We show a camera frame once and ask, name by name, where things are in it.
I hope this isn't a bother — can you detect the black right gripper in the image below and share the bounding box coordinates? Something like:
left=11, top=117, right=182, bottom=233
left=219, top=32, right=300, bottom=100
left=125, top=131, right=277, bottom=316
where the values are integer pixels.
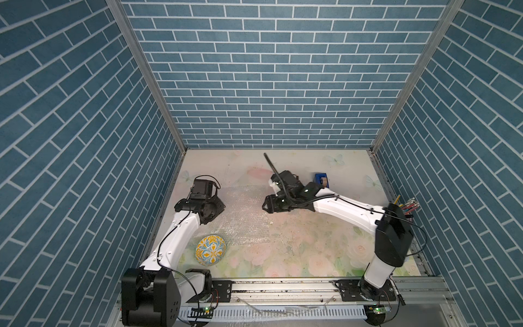
left=263, top=193, right=298, bottom=211

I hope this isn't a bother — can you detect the blue tape dispenser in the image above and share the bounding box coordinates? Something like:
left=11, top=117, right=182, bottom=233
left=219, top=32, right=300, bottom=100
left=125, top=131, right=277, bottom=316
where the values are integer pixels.
left=314, top=172, right=329, bottom=188

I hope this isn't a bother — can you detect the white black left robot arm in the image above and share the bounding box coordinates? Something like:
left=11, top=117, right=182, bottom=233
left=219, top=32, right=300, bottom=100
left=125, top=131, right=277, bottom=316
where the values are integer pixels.
left=121, top=175, right=226, bottom=326

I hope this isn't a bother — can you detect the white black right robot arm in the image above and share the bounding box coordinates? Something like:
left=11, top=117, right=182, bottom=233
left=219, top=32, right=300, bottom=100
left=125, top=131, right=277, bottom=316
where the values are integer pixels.
left=262, top=170, right=414, bottom=300

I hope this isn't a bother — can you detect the bundle of coloured pencils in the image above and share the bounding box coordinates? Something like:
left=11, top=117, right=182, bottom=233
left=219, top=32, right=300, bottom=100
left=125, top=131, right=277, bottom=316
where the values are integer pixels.
left=393, top=196, right=420, bottom=215

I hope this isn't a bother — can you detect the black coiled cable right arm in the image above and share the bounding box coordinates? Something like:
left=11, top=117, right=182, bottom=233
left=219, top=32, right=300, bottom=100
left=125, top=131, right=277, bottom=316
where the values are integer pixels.
left=263, top=153, right=295, bottom=205

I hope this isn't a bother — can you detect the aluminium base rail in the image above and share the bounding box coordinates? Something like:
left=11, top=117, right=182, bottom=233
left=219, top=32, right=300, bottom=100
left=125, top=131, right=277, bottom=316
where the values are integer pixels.
left=178, top=275, right=455, bottom=306

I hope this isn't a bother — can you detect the aluminium corner frame post left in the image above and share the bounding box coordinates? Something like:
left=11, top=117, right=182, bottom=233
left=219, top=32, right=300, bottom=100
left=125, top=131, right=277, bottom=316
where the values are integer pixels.
left=106, top=0, right=187, bottom=155

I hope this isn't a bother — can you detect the aluminium corner frame post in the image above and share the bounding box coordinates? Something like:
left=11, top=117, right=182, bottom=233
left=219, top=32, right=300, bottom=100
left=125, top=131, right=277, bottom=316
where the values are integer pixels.
left=369, top=0, right=464, bottom=157
left=106, top=0, right=187, bottom=155

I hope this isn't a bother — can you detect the aluminium corner frame post right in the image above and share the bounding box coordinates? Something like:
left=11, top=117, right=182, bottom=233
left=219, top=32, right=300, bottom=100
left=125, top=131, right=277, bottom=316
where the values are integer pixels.
left=369, top=0, right=464, bottom=157

